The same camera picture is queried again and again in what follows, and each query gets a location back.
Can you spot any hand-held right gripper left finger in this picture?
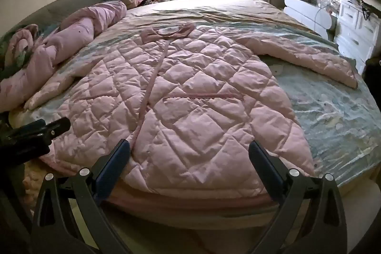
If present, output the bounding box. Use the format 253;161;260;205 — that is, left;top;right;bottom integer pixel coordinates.
30;139;131;254

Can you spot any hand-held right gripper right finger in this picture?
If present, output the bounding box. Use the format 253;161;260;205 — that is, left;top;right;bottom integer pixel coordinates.
248;140;348;254

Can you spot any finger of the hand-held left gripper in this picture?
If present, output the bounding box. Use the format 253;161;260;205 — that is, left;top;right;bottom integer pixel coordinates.
6;120;46;138
45;117;71;137

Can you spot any pink quilted coat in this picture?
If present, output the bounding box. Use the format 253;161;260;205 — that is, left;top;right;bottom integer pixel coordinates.
24;23;359;201

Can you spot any beige plush toy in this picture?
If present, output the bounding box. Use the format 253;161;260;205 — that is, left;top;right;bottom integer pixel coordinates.
22;162;45;204

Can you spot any green cartoon print bed sheet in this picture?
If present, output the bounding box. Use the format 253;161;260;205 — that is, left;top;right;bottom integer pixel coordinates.
9;22;381;213

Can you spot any pink rolled duvet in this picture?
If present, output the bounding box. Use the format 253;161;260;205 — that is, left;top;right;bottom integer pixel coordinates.
0;0;128;113

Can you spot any grey padded headboard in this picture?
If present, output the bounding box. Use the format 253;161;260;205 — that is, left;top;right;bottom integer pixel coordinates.
0;0;106;40

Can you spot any dark object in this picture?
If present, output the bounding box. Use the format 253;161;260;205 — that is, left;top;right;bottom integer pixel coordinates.
365;58;381;85

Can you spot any white dressing table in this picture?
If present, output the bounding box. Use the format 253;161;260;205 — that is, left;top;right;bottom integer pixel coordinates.
269;0;338;40

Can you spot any beige bed sheet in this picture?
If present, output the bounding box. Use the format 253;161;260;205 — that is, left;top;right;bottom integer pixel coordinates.
126;0;325;37

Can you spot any white chest of drawers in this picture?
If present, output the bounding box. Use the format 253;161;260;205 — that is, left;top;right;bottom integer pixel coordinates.
333;0;381;74

